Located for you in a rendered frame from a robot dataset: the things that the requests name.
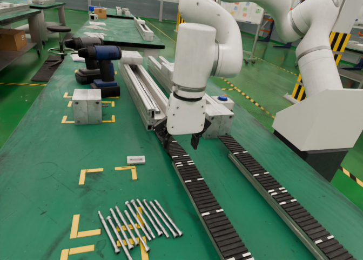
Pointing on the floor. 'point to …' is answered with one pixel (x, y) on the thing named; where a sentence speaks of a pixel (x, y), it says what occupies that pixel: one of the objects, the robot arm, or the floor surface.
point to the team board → (255, 18)
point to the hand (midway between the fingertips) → (180, 145)
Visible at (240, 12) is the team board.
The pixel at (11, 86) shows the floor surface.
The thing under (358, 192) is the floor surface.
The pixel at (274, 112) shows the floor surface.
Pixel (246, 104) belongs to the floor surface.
